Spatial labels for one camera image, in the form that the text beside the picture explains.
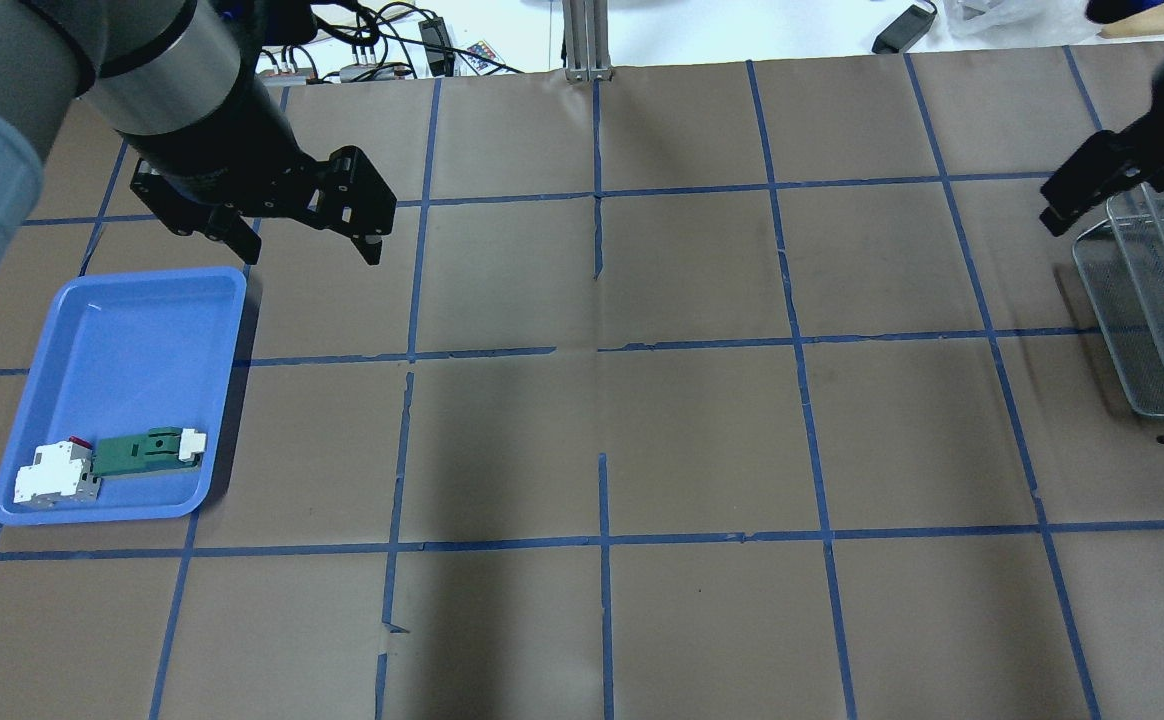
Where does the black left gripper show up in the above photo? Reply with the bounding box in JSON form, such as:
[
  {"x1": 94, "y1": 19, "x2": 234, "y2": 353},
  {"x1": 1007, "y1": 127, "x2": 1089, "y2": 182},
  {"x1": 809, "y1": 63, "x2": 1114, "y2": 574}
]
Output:
[{"x1": 128, "y1": 70, "x2": 396, "y2": 266}]

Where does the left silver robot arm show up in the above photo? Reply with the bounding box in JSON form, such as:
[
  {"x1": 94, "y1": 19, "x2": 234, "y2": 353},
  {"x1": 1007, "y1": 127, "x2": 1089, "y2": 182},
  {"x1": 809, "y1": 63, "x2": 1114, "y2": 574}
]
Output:
[{"x1": 0, "y1": 1, "x2": 396, "y2": 265}]

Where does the wooden board stand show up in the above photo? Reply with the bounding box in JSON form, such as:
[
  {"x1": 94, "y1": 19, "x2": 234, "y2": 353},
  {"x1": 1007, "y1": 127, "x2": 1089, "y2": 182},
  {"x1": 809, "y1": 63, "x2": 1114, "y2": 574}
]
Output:
[{"x1": 1098, "y1": 1, "x2": 1164, "y2": 40}]

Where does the clear plastic bag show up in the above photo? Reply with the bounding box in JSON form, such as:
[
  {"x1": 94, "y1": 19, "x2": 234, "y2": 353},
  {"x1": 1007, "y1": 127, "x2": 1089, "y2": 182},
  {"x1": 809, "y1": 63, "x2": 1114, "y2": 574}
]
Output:
[{"x1": 942, "y1": 1, "x2": 1100, "y2": 45}]

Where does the blue plastic tray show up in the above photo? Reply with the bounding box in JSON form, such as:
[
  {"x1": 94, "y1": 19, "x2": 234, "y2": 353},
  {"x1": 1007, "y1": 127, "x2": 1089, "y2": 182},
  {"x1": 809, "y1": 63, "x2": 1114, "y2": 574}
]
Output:
[{"x1": 0, "y1": 266, "x2": 257, "y2": 527}]

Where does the black power adapter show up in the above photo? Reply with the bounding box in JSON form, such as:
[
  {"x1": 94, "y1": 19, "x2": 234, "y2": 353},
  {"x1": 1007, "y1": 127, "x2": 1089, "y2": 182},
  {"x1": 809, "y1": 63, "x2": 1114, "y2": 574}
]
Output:
[{"x1": 870, "y1": 1, "x2": 939, "y2": 55}]

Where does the green circuit board module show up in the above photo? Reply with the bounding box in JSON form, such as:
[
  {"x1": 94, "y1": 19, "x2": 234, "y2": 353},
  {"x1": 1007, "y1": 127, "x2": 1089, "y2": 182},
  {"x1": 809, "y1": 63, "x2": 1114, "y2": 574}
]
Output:
[{"x1": 90, "y1": 427, "x2": 208, "y2": 479}]

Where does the white circuit breaker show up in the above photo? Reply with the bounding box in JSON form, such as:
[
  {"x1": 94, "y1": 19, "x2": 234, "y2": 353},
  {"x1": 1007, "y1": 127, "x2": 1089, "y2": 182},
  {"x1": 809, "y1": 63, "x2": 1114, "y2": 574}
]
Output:
[{"x1": 12, "y1": 436, "x2": 101, "y2": 509}]

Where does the black cable bundle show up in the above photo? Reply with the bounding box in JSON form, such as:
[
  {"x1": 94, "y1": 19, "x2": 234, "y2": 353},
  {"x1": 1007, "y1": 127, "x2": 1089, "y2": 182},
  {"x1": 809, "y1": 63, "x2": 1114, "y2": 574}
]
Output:
[{"x1": 257, "y1": 0, "x2": 523, "y2": 85}]

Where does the aluminium frame post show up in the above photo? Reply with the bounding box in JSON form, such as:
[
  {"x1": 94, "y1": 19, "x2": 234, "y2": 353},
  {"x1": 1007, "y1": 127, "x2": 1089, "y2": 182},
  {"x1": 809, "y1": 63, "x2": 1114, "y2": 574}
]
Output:
[{"x1": 562, "y1": 0, "x2": 613, "y2": 85}]

